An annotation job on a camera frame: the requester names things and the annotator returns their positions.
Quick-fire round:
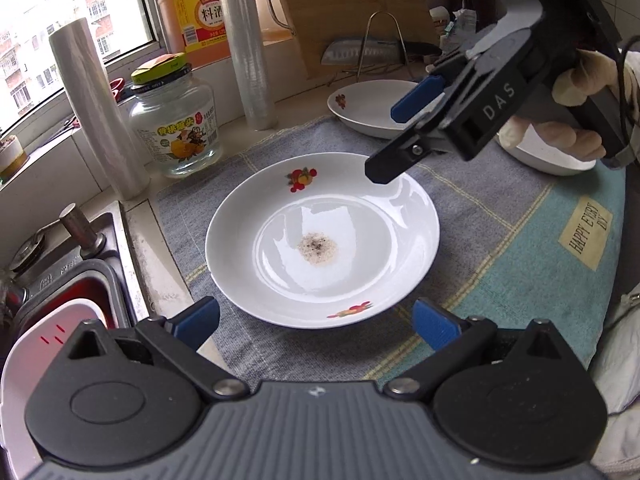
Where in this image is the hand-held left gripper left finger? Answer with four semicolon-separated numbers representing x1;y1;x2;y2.
65;296;251;402

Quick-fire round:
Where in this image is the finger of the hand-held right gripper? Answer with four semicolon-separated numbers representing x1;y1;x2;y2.
391;60;481;123
365;120;453;185

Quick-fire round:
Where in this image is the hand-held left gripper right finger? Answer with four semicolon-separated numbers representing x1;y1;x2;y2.
382;297;558;402

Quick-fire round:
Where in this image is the white fruit print plate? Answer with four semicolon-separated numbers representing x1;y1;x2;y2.
327;80;433;139
205;151;441;330

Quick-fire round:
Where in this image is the white bowl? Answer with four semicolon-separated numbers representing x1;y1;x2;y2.
507;132;598;177

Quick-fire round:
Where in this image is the person's right hand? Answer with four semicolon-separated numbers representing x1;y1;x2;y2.
497;50;625;160

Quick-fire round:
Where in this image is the steel santoku knife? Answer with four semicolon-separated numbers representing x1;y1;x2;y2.
322;40;443;68

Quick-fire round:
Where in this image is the white seasoning bag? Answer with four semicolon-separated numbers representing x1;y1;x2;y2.
429;6;481;53

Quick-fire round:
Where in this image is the grey red collapsible basin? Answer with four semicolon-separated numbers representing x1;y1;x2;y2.
20;257;138;331

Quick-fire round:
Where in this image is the bamboo cutting board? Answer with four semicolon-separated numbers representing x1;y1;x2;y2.
267;0;438;81

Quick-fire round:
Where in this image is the stainless steel sink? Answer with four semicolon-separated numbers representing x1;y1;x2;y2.
0;200;151;361

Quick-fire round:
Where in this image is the grey checked dish towel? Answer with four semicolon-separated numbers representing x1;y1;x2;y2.
150;115;628;381

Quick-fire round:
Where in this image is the white colander basket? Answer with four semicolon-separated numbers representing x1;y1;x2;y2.
0;297;108;461

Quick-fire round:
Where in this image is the metal soap dispenser pump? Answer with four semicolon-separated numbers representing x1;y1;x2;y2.
59;203;106;261

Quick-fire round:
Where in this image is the plastic wrap roll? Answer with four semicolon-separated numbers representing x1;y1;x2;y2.
48;17;151;200
212;0;278;133

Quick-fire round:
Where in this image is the metal sink drain lid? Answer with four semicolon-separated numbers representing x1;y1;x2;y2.
10;225;66;273

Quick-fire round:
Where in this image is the person's white garment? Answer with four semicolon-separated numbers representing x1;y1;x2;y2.
590;280;640;480

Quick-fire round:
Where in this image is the glass jar green lid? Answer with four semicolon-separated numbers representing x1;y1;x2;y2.
128;54;224;178

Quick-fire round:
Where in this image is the orange cooking wine bottle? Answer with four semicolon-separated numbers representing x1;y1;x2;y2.
157;0;296;68

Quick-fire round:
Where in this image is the metal wire board rack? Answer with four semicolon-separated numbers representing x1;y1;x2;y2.
327;10;416;88

